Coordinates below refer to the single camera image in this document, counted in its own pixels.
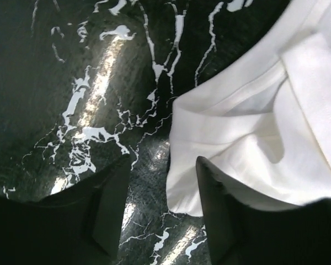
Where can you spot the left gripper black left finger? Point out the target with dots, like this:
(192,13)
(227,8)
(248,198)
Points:
(79,225)

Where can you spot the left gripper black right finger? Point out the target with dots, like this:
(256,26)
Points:
(247,227)

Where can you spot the white printed t shirt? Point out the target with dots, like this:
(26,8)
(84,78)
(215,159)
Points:
(265,121)

